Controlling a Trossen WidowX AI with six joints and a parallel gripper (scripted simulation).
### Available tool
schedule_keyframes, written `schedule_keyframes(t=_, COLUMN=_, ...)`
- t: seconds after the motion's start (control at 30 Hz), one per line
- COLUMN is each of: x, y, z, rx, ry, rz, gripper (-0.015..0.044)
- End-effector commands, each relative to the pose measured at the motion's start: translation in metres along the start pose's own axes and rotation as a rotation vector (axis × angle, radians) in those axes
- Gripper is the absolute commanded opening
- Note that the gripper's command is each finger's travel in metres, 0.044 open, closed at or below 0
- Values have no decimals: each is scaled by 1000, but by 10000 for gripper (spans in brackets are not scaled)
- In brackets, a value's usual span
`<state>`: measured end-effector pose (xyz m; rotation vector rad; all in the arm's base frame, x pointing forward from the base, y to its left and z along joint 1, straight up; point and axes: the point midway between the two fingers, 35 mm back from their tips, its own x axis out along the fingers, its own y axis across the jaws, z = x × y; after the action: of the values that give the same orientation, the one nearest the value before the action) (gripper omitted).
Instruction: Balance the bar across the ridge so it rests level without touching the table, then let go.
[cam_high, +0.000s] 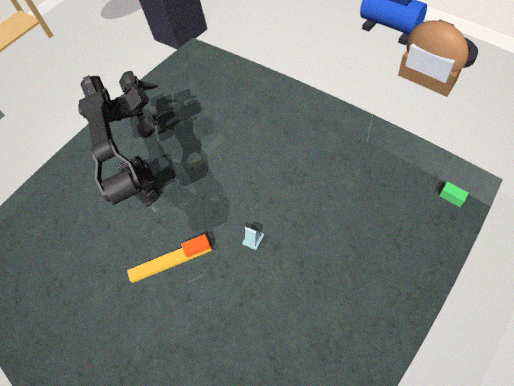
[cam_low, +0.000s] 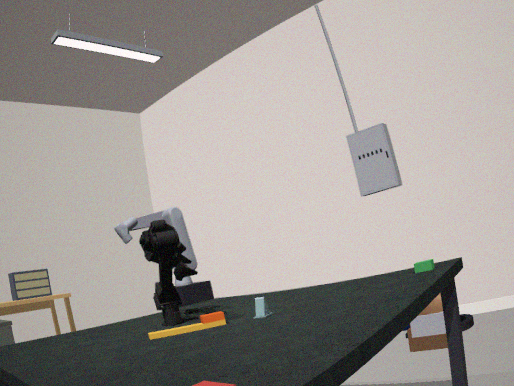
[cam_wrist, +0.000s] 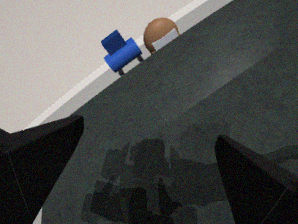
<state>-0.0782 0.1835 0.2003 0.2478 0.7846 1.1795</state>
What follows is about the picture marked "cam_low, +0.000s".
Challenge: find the red block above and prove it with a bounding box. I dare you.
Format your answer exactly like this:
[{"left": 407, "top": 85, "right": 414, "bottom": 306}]
[{"left": 193, "top": 381, "right": 236, "bottom": 386}]

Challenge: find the green rectangular block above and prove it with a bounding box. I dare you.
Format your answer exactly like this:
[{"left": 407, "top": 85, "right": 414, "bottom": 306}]
[{"left": 414, "top": 259, "right": 435, "bottom": 273}]

